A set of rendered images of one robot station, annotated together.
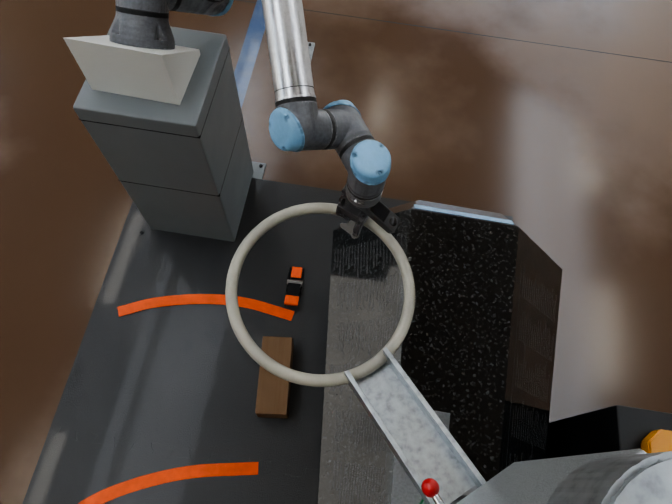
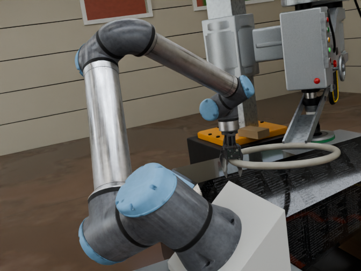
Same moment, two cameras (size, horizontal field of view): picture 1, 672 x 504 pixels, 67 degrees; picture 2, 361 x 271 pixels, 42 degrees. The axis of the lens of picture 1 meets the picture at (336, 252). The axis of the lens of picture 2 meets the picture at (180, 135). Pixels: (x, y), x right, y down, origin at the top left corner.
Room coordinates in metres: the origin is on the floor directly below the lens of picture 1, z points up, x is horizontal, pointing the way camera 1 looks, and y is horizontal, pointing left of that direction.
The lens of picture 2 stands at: (1.71, 1.64, 1.48)
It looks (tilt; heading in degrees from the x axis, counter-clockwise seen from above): 12 degrees down; 244
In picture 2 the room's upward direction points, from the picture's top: 8 degrees counter-clockwise
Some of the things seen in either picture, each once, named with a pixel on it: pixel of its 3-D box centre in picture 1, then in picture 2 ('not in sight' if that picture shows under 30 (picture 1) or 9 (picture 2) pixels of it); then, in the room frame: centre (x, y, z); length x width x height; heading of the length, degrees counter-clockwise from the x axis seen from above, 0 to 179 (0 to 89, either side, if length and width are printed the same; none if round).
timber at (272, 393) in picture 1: (275, 377); not in sight; (0.37, 0.20, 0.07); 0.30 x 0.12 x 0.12; 2
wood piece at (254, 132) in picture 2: not in sight; (253, 132); (0.01, -0.82, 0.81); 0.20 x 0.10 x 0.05; 94
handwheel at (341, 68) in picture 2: not in sight; (335, 68); (-0.24, -0.32, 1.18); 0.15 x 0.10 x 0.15; 35
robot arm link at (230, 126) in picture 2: (363, 189); (229, 126); (0.66, -0.05, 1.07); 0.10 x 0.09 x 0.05; 156
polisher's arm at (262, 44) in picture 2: not in sight; (260, 44); (-0.23, -0.97, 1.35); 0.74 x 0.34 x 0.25; 148
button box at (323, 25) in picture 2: not in sight; (325, 40); (-0.08, -0.21, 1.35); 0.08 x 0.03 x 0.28; 35
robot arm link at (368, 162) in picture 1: (368, 169); (226, 106); (0.66, -0.06, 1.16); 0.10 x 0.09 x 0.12; 31
